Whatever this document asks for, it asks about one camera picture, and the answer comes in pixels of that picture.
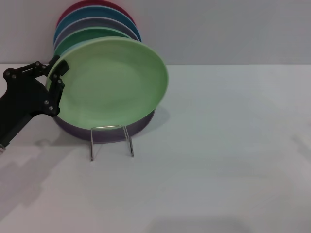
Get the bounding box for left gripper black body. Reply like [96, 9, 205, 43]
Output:
[0, 77, 61, 148]

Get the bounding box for light green plate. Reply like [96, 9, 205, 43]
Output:
[45, 36, 170, 130]

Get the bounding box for teal plate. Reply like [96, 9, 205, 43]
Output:
[60, 43, 82, 56]

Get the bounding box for dark green plate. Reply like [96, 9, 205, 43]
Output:
[54, 27, 133, 55]

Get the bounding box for lilac purple plate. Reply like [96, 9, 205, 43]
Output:
[52, 108, 156, 144]

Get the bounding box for greyish lavender plate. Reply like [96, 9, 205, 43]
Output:
[53, 17, 142, 49]

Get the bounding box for blue plate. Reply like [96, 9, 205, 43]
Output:
[53, 6, 142, 42]

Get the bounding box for red plate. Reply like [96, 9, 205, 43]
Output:
[56, 0, 136, 28]

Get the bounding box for metal wire plate rack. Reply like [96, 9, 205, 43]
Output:
[89, 124, 135, 162]

